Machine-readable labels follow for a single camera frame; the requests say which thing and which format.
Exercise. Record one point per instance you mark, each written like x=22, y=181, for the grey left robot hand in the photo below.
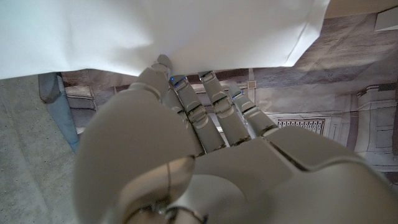
x=248, y=180

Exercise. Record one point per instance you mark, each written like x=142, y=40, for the white cloth napkin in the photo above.
x=155, y=34

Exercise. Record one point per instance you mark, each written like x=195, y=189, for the printed sofa room backdrop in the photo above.
x=326, y=93

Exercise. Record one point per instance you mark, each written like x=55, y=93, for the blue-grey rolled backdrop edge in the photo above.
x=59, y=105

